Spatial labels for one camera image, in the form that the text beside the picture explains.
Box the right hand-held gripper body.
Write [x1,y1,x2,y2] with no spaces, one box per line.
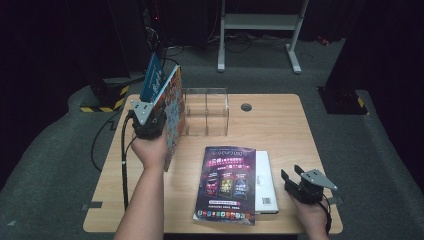
[284,168,339,205]

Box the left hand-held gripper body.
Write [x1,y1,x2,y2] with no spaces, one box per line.
[128,99,168,140]

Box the white book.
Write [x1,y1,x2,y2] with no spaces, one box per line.
[254,150,280,215]

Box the colourful illustrated picture book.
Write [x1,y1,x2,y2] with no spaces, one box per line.
[151,64,187,173]

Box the dark blue picture book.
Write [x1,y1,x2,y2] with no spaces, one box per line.
[139,52,167,104]

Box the dark purple paperback book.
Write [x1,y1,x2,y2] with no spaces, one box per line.
[192,145,258,227]

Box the clear acrylic book rack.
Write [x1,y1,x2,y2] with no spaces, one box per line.
[181,87,231,138]

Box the person's right hand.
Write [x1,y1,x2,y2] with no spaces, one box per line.
[288,194,330,233]

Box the person's left hand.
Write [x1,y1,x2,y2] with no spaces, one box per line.
[130,128,170,172]

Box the black yellow striped base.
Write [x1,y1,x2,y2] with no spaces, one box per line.
[79,78,131,113]

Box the black base with yellow mark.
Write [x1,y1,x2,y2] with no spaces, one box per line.
[318,86,369,116]

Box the black equipment tower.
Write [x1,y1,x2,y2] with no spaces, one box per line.
[106,0,168,73]

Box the white metal stand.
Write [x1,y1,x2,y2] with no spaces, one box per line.
[217,0,309,75]

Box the right hand-held gripper cable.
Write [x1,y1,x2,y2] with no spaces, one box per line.
[316,194,334,234]

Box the hand-held gripper cable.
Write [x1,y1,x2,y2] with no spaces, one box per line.
[120,109,138,212]
[316,194,334,234]

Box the left hand-held gripper cable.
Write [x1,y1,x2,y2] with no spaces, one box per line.
[120,109,138,212]

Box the thin black floor cable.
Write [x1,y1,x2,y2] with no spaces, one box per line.
[90,109,124,173]

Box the black cable bundle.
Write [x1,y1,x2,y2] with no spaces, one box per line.
[206,33,291,54]

